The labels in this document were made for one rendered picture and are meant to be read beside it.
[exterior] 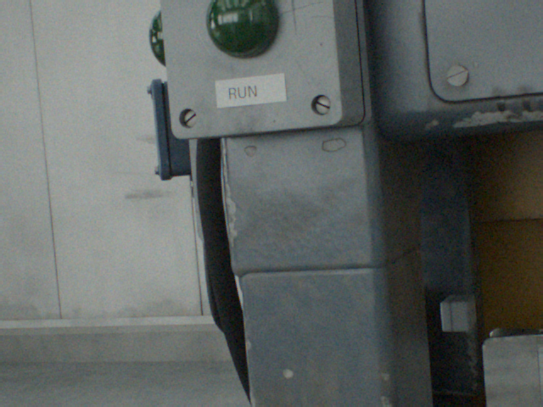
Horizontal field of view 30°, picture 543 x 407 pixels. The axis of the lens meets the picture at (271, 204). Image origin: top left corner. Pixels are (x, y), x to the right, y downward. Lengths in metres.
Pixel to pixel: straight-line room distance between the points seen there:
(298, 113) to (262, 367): 0.13
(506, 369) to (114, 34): 5.92
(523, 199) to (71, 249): 6.03
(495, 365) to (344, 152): 0.20
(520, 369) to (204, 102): 0.27
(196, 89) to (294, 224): 0.08
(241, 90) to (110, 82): 6.03
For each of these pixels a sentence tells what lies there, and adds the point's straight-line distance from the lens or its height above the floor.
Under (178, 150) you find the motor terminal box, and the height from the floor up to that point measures 1.24.
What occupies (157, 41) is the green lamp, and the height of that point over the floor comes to 1.28.
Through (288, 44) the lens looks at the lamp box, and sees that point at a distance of 0.41.
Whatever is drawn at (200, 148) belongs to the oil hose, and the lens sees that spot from 0.49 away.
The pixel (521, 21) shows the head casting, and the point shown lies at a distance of 0.44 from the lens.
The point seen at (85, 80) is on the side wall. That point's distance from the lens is 6.53.
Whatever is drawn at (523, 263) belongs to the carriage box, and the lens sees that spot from 0.74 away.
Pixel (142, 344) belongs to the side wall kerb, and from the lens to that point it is 6.45.
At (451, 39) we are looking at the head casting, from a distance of 0.45.
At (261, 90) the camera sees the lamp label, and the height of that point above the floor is 1.26.
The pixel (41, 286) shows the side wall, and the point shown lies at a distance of 6.81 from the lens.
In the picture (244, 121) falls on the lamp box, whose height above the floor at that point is 1.24.
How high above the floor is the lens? 1.23
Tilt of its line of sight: 3 degrees down
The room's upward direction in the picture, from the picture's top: 5 degrees counter-clockwise
